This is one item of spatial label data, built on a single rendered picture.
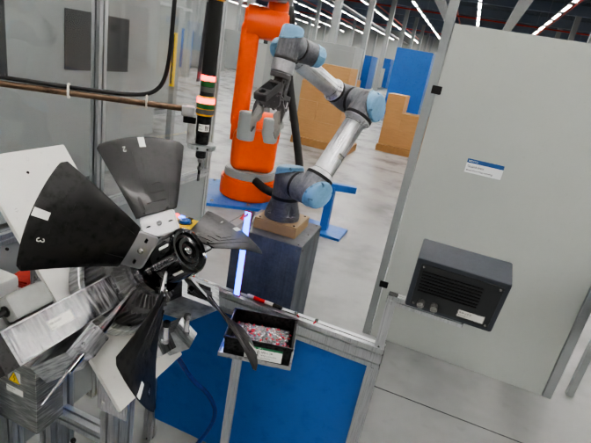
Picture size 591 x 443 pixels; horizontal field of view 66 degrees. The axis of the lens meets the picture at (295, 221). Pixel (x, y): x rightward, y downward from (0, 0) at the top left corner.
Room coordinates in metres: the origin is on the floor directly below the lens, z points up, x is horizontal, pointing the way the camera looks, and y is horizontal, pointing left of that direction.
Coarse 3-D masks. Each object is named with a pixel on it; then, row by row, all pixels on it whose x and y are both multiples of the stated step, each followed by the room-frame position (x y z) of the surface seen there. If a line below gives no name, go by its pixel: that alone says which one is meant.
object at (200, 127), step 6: (198, 120) 1.09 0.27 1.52; (204, 120) 1.09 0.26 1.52; (210, 120) 1.10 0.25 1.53; (198, 126) 1.09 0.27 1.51; (204, 126) 1.09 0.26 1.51; (210, 126) 1.11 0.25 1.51; (198, 132) 1.09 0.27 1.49; (204, 132) 1.09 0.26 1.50; (198, 138) 1.09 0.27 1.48; (204, 138) 1.09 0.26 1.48; (204, 144) 1.09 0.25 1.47; (198, 156) 1.10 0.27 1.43; (204, 156) 1.10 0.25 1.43
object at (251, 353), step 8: (208, 296) 0.99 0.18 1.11; (216, 304) 1.01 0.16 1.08; (232, 320) 1.13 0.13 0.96; (232, 328) 0.98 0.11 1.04; (240, 328) 1.11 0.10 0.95; (240, 336) 1.00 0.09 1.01; (248, 336) 1.11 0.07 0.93; (240, 344) 0.95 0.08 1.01; (248, 344) 1.02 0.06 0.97; (248, 352) 0.96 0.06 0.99; (256, 360) 0.99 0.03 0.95; (256, 368) 0.95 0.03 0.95
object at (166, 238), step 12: (180, 228) 1.02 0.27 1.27; (168, 240) 0.97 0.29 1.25; (180, 240) 1.00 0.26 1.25; (192, 240) 1.03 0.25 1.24; (156, 252) 0.97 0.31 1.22; (168, 252) 0.95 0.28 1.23; (180, 252) 0.97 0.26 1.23; (192, 252) 1.02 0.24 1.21; (204, 252) 1.04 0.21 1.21; (156, 264) 0.96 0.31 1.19; (168, 264) 0.95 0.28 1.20; (180, 264) 0.95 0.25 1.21; (192, 264) 0.99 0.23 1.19; (204, 264) 1.01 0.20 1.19; (144, 276) 0.96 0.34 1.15; (156, 276) 0.98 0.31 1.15; (168, 276) 0.96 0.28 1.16; (180, 276) 0.96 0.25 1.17; (168, 288) 1.00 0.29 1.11
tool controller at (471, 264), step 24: (432, 264) 1.20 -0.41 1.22; (456, 264) 1.20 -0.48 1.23; (480, 264) 1.21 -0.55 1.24; (504, 264) 1.23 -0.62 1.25; (432, 288) 1.21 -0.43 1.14; (456, 288) 1.19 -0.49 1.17; (480, 288) 1.16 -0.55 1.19; (504, 288) 1.14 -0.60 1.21; (432, 312) 1.23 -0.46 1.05; (456, 312) 1.20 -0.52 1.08; (480, 312) 1.18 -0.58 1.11
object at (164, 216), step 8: (144, 216) 1.06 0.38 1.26; (152, 216) 1.07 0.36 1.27; (160, 216) 1.07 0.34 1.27; (168, 216) 1.07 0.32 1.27; (176, 216) 1.08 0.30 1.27; (144, 224) 1.05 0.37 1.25; (152, 224) 1.05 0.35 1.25; (168, 224) 1.06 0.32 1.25; (176, 224) 1.06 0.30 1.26; (152, 232) 1.04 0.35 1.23; (160, 232) 1.04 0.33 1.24; (168, 232) 1.04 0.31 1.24
